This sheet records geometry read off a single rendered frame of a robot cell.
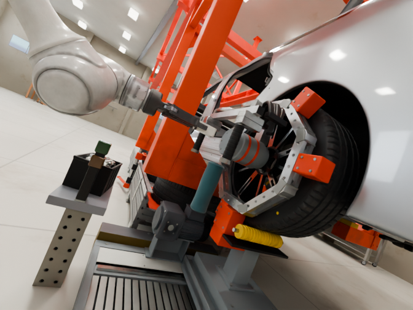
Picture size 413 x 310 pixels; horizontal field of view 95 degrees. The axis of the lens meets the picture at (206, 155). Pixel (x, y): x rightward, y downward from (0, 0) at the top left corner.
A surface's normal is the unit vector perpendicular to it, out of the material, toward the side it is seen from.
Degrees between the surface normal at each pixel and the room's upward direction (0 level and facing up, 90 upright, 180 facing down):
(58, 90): 117
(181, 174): 90
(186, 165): 90
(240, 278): 90
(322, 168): 90
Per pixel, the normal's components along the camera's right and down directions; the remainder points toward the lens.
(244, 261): 0.37, 0.13
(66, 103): 0.25, 0.56
